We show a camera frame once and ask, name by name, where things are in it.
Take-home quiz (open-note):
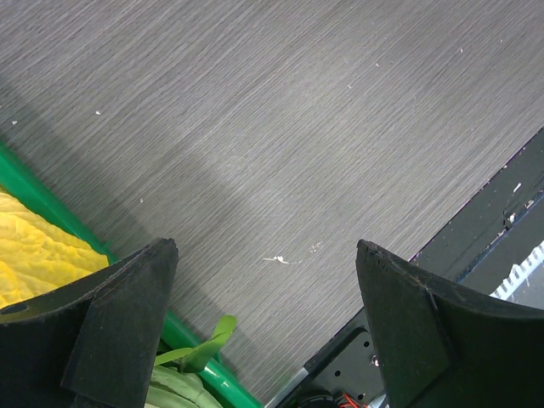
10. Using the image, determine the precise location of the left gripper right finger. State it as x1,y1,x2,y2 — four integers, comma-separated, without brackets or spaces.
356,240,543,407

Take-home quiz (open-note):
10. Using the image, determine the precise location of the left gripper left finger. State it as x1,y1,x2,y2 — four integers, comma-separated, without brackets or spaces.
1,238,179,407

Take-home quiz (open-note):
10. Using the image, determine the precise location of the green toy leaf sprig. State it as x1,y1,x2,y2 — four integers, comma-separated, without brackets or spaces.
154,314,237,373

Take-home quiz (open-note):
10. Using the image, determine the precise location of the yellow white toy cabbage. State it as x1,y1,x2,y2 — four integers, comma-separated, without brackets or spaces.
1,190,109,308

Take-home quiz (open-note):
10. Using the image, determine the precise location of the white slotted cable duct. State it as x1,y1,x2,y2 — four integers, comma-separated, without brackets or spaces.
490,242,543,301

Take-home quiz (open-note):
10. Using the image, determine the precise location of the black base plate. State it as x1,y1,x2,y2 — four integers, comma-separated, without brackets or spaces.
270,133,543,407

